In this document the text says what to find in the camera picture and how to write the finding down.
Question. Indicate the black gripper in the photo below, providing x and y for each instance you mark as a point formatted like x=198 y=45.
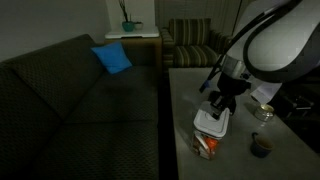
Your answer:
x=231 y=86

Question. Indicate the white square container lid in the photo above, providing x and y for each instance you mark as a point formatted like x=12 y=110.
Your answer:
x=208 y=122

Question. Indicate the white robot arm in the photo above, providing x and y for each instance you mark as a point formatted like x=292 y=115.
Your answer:
x=283 y=40

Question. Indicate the clear plastic snack container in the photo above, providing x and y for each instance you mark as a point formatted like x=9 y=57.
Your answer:
x=205 y=147

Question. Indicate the round metal tin candle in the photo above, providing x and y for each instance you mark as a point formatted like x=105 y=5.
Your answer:
x=264 y=112

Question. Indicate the dark coffee mug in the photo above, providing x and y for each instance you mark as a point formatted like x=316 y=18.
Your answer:
x=261 y=148

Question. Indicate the striped armchair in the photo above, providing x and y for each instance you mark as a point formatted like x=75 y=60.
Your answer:
x=196 y=55

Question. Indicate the black device on floor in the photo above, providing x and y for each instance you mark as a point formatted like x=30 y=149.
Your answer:
x=300 y=102

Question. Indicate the wooden side table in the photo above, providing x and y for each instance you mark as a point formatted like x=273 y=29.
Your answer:
x=143 y=50

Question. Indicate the small white bowl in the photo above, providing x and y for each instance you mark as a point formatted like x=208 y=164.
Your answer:
x=138 y=25

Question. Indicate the blue throw pillow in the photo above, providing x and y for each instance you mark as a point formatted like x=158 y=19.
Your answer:
x=112 y=58

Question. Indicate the teal plant pot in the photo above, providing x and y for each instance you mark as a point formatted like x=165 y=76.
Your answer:
x=128 y=26

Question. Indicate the thin dark plant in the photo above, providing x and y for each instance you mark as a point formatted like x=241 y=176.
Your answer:
x=124 y=11

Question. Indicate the dark patterned fabric sofa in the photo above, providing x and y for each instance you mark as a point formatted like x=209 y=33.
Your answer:
x=66 y=100

